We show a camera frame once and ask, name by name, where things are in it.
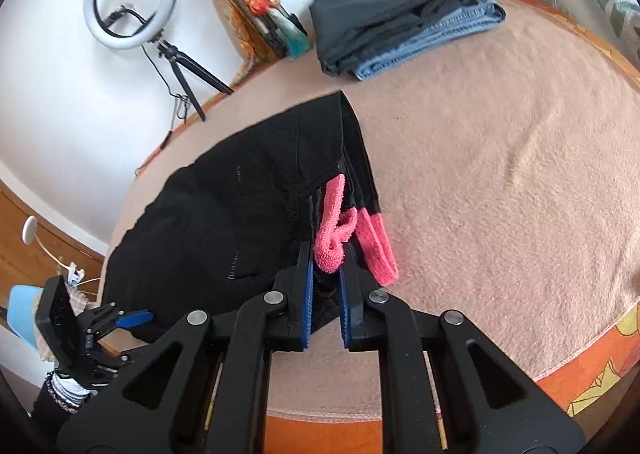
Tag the beige blanket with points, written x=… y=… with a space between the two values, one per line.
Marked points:
x=500 y=159

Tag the light blue chair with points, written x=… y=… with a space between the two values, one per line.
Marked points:
x=17 y=314

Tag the folded black pants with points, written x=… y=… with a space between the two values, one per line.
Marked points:
x=390 y=9

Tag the black pants with pink cuffs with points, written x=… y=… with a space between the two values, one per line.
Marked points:
x=225 y=209

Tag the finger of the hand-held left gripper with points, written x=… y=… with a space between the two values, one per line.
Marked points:
x=134 y=319

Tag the black tripod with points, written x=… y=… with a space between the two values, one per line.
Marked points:
x=187 y=67

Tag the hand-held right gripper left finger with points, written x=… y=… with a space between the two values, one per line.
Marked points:
x=308 y=301

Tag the white gooseneck lamp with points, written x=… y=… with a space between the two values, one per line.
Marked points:
x=30 y=229

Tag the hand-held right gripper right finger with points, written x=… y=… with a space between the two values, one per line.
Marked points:
x=344 y=306

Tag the folded blue jeans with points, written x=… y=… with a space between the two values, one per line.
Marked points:
x=450 y=27

